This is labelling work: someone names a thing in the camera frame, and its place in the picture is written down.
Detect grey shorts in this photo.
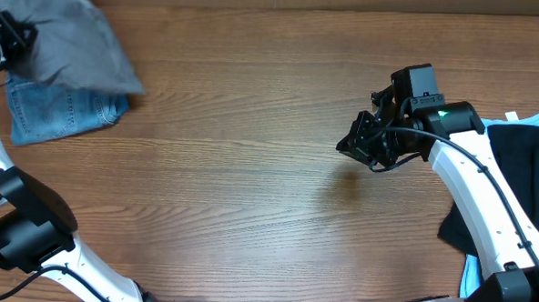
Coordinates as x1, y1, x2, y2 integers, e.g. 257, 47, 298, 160
0, 0, 144, 95

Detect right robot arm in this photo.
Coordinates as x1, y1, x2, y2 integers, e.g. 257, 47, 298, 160
336, 64, 539, 302

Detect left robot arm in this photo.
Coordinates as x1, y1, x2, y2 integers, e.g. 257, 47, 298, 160
0, 140, 159, 302

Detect folded blue denim jeans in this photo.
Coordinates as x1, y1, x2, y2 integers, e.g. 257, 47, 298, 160
5, 73, 129, 146

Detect black garment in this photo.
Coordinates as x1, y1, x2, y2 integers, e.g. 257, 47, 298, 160
436, 120, 539, 262

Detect light blue t-shirt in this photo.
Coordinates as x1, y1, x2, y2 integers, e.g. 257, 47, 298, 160
459, 111, 539, 298

